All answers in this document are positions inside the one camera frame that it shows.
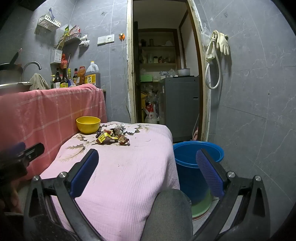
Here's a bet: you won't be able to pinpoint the dark glass bottle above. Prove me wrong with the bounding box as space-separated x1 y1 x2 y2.
54 68 62 88

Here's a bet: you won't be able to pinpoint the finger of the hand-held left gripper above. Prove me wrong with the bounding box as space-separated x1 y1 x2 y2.
23 142 45 161
6 141 26 155

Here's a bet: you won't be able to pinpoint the blue plastic bucket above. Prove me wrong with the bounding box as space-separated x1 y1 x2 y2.
173 141 225 205

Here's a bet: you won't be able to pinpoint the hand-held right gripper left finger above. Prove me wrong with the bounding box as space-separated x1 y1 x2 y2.
23 149 104 241

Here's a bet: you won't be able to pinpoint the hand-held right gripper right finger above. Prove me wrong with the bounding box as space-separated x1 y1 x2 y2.
192 148 271 241

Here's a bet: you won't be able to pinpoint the yellow bowl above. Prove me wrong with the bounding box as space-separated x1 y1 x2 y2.
76 116 101 134

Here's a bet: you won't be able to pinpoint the person's grey trouser leg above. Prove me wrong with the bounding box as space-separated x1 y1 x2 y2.
141 189 193 241

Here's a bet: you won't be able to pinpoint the white utensil holder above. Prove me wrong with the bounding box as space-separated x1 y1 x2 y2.
50 48 63 65

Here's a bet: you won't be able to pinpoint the white plastic basket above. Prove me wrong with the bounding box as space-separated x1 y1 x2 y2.
35 14 62 35

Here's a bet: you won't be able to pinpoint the metal faucet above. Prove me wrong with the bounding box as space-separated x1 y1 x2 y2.
21 61 42 82

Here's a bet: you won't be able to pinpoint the white hanging plastic bag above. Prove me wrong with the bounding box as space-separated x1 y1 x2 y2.
79 34 90 47

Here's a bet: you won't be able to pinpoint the white sack with red print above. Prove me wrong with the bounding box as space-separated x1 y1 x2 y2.
144 103 160 124

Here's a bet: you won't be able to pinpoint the wall spice rack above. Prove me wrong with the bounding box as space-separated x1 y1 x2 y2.
58 24 82 47

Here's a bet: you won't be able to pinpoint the cream rubber gloves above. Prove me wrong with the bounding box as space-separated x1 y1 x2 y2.
206 30 230 62

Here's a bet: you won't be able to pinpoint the wooden door frame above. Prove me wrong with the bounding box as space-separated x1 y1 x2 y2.
126 0 212 143

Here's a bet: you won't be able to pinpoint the dark wooden door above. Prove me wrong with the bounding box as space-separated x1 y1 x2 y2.
133 21 144 123

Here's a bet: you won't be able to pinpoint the green basin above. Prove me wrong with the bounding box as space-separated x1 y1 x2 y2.
191 192 212 218

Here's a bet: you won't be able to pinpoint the red plastic bag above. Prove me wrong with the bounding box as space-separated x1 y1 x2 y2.
60 53 71 69

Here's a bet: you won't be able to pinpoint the white hose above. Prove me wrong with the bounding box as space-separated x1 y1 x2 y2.
205 38 223 90

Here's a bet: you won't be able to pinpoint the black pan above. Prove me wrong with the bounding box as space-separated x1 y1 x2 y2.
0 48 23 72

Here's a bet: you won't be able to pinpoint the person's left hand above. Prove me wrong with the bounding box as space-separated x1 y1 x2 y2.
0 182 24 214

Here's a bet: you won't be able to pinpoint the large cooking oil bottle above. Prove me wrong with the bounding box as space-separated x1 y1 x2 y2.
84 61 101 87

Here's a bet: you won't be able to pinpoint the wooden wall shelves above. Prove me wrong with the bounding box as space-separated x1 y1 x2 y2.
139 29 178 70

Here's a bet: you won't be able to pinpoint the beige rag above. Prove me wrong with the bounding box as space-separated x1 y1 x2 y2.
29 73 51 91

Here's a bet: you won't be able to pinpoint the grey appliance cabinet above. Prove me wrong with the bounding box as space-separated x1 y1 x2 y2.
158 75 200 143

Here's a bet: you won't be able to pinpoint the yellow label wrapper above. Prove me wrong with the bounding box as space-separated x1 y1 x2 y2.
96 132 118 145

